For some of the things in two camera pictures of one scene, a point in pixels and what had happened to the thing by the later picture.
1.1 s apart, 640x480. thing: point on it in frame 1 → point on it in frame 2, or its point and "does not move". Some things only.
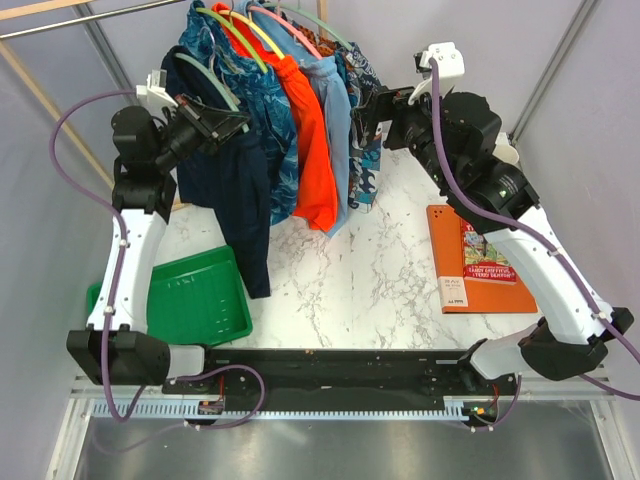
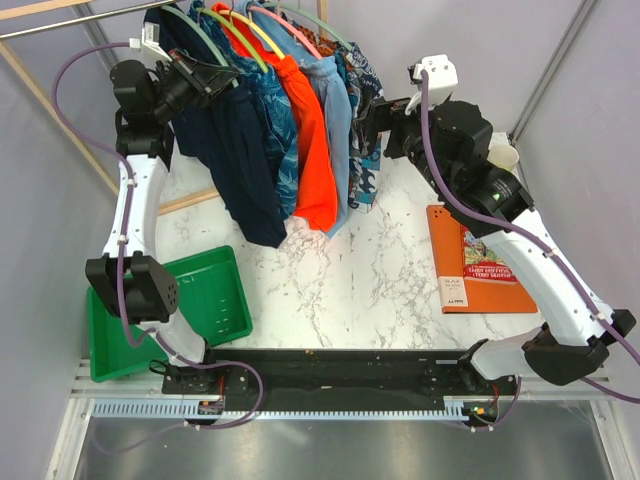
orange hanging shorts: (316, 198) does not move
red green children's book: (482, 259) does not move
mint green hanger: (245, 128) → (206, 33)
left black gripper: (212, 126) → (203, 79)
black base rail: (337, 378) does not move
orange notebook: (459, 295) does not move
